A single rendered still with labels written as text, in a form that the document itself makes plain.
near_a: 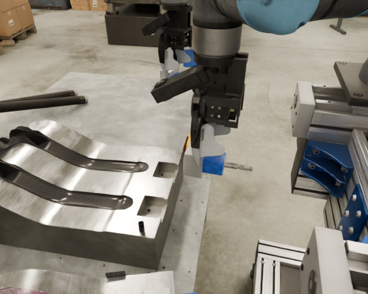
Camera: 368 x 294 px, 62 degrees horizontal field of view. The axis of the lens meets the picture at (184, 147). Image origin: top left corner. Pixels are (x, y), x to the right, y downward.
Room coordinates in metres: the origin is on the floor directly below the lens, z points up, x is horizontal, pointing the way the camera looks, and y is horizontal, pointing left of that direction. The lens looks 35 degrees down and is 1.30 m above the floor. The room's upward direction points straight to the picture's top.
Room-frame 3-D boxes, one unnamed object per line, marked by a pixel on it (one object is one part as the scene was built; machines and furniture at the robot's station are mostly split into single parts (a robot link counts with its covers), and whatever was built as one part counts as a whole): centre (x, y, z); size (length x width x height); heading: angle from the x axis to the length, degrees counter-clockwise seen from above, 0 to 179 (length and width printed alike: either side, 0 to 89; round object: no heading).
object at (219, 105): (0.48, -0.06, 1.09); 0.09 x 0.08 x 0.12; 74
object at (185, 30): (0.91, 0.02, 1.09); 0.09 x 0.08 x 0.12; 58
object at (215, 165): (0.48, -0.07, 0.93); 0.13 x 0.05 x 0.05; 74
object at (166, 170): (0.50, 0.04, 0.87); 0.05 x 0.05 x 0.04; 80
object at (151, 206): (0.40, 0.06, 0.87); 0.05 x 0.05 x 0.04; 80
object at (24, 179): (0.49, 0.26, 0.92); 0.35 x 0.16 x 0.09; 80
